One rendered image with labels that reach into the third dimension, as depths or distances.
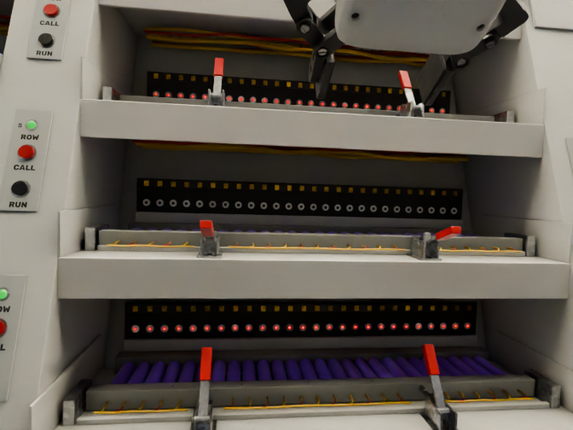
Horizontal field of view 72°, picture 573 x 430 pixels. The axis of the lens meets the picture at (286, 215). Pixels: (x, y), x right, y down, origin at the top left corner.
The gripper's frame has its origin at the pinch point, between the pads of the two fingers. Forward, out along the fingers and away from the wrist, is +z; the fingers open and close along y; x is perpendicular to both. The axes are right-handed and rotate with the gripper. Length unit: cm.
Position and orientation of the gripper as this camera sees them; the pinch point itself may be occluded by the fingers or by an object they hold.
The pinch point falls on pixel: (375, 81)
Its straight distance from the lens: 35.3
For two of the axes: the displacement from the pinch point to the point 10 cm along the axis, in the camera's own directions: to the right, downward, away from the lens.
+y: 9.9, 0.3, 1.2
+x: -0.3, -8.9, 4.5
